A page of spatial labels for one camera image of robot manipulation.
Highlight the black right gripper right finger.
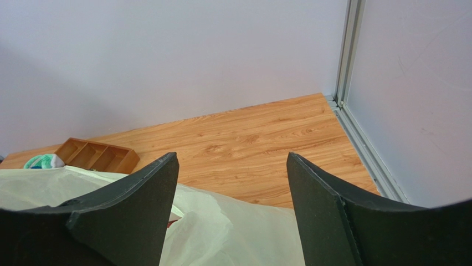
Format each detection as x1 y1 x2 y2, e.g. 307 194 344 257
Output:
286 152 471 265

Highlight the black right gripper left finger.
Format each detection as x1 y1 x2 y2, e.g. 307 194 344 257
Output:
1 152 179 265

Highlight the translucent plastic bag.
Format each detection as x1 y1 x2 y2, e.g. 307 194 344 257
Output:
1 166 305 265

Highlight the wooden compartment tray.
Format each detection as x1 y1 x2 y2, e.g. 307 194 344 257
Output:
55 138 140 174

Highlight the teal striped sock upper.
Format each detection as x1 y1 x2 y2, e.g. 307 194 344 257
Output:
23 154 65 169

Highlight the aluminium corner post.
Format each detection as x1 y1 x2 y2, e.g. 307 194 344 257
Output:
326 0 410 204

